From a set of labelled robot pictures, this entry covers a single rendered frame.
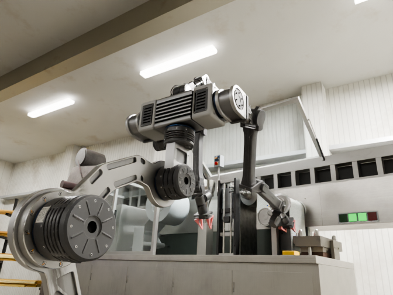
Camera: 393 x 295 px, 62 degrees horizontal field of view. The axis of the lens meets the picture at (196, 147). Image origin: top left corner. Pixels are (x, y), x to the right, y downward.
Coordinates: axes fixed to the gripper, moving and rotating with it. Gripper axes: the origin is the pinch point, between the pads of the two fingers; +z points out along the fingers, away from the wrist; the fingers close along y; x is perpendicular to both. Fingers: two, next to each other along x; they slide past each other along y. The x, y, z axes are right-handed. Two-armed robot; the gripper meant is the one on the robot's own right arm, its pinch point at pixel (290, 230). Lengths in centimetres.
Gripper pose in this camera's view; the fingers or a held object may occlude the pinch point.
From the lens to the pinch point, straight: 224.6
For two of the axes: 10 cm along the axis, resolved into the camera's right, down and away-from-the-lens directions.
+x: 3.7, -6.3, 6.8
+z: 5.0, 7.6, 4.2
